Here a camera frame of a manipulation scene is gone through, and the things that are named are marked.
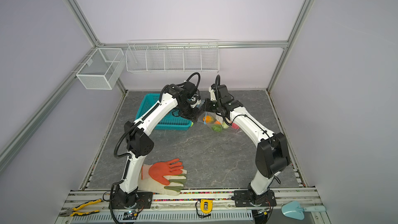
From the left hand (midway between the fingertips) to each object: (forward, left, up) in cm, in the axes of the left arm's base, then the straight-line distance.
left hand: (195, 121), depth 83 cm
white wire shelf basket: (+42, +11, +14) cm, 45 cm away
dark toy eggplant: (0, 0, +3) cm, 3 cm away
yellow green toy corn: (+7, -8, -9) cm, 14 cm away
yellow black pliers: (-36, +58, -15) cm, 70 cm away
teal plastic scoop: (-41, -43, -14) cm, 61 cm away
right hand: (+8, -4, +4) cm, 10 cm away
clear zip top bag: (+6, -11, -11) cm, 17 cm away
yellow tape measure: (-38, -3, -14) cm, 40 cm away
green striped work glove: (-26, +24, -17) cm, 40 cm away
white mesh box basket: (+39, +60, +7) cm, 72 cm away
